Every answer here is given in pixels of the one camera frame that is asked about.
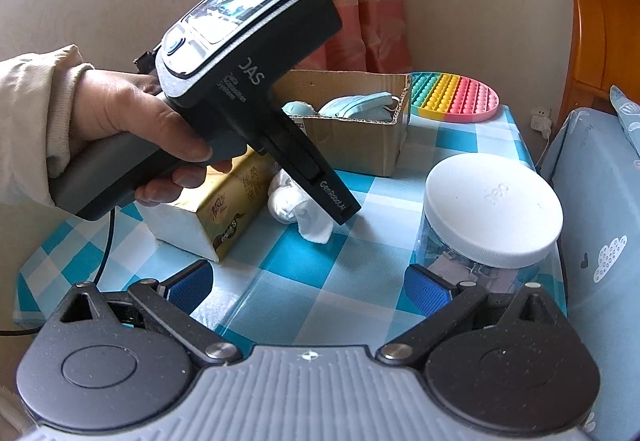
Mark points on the blue face masks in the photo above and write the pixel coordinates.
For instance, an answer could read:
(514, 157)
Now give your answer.
(356, 106)

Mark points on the white cloth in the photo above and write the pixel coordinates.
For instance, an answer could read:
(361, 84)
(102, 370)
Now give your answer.
(290, 207)

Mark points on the light blue bed sheet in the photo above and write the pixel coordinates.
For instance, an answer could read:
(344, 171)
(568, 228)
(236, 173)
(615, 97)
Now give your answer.
(600, 221)

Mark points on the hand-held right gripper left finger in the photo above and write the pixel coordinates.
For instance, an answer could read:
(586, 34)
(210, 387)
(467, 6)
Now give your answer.
(190, 284)

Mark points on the gold tissue pack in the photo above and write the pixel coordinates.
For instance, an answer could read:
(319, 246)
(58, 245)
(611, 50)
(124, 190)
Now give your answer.
(235, 208)

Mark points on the rainbow pop toy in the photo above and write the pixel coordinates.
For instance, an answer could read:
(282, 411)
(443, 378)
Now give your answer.
(450, 93)

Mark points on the person's left hand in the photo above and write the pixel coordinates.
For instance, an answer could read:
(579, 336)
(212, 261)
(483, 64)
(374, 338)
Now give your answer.
(120, 121)

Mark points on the blue-grey leaf print pillow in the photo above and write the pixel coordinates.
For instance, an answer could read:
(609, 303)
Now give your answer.
(627, 121)

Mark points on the white wall socket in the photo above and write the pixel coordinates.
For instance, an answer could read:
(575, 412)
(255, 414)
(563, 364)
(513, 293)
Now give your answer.
(541, 120)

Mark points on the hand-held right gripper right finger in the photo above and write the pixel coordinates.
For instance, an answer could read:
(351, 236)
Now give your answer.
(427, 289)

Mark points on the wooden headboard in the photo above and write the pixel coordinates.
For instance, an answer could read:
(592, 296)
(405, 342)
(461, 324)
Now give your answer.
(605, 21)

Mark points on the cardboard box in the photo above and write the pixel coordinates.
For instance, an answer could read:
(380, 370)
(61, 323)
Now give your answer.
(350, 146)

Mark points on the white lid plastic jar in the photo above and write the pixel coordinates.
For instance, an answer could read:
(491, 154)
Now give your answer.
(490, 206)

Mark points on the blue checkered tablecloth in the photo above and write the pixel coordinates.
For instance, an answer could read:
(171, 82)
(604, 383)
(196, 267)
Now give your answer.
(310, 281)

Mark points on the person's left forearm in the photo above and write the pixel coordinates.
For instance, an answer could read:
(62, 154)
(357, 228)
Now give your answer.
(30, 121)

